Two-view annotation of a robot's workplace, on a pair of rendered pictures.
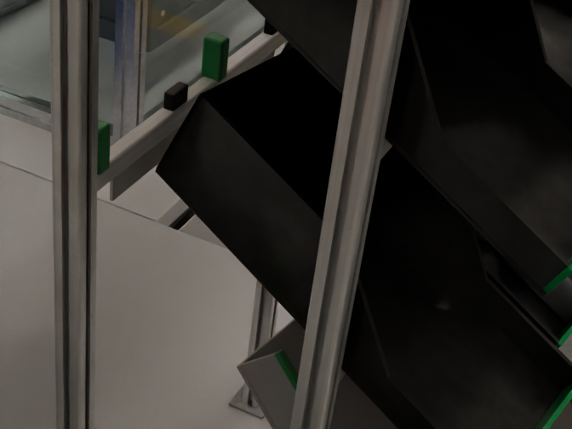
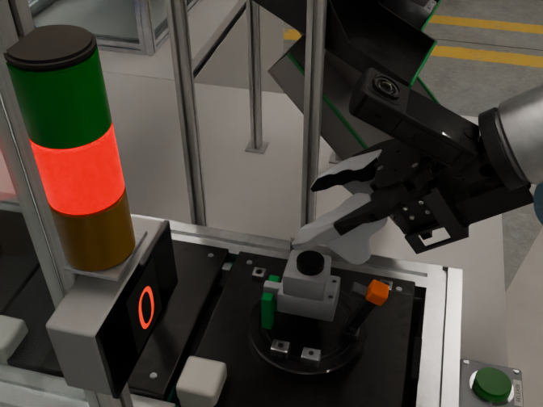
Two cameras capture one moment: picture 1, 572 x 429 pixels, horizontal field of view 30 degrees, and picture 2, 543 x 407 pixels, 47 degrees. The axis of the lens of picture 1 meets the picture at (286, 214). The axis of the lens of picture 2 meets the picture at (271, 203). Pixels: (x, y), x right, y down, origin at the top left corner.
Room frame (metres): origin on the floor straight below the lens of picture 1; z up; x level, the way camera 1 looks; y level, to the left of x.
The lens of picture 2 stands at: (-0.21, 0.10, 1.56)
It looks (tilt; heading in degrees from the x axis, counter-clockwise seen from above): 39 degrees down; 353
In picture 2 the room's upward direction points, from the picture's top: 1 degrees counter-clockwise
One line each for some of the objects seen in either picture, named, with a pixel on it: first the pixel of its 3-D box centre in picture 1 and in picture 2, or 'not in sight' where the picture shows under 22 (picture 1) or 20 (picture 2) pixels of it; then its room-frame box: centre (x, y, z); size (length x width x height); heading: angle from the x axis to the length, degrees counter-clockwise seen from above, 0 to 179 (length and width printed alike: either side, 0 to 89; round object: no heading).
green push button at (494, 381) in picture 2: not in sight; (491, 386); (0.17, -0.19, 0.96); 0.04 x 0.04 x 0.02
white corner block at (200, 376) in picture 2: not in sight; (202, 384); (0.21, 0.13, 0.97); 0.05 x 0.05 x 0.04; 69
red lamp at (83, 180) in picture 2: not in sight; (78, 161); (0.13, 0.18, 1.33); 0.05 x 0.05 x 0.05
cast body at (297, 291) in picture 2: not in sight; (300, 280); (0.27, 0.01, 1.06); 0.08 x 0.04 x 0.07; 69
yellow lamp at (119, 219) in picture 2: not in sight; (94, 220); (0.13, 0.18, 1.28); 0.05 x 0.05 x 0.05
